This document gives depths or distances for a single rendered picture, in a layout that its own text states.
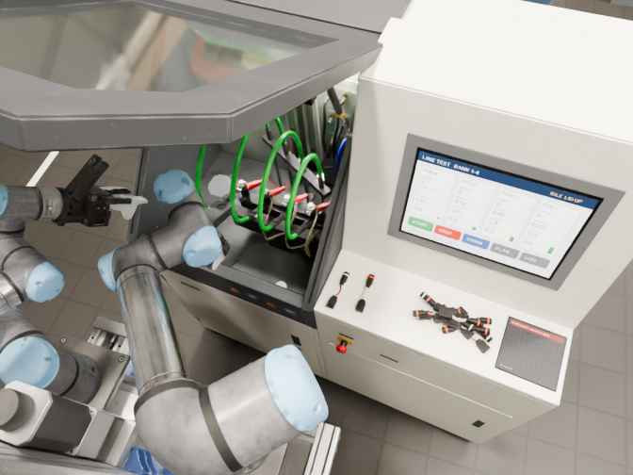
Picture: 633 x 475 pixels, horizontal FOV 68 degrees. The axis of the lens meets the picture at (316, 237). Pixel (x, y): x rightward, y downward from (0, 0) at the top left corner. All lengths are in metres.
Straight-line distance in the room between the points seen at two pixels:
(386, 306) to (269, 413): 0.83
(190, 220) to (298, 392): 0.43
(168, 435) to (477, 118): 0.83
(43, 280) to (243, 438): 0.60
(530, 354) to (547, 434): 1.05
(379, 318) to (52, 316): 1.98
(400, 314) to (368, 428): 1.00
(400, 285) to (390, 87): 0.61
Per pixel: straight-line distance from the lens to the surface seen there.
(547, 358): 1.44
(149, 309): 0.81
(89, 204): 1.22
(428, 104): 1.08
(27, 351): 1.29
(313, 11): 1.38
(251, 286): 1.49
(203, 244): 0.88
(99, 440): 1.09
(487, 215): 1.22
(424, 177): 1.19
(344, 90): 1.41
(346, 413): 2.31
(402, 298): 1.41
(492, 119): 1.08
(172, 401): 0.68
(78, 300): 2.87
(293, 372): 0.63
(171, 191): 0.94
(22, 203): 1.15
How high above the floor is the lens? 2.28
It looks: 60 degrees down
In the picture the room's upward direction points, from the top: 8 degrees counter-clockwise
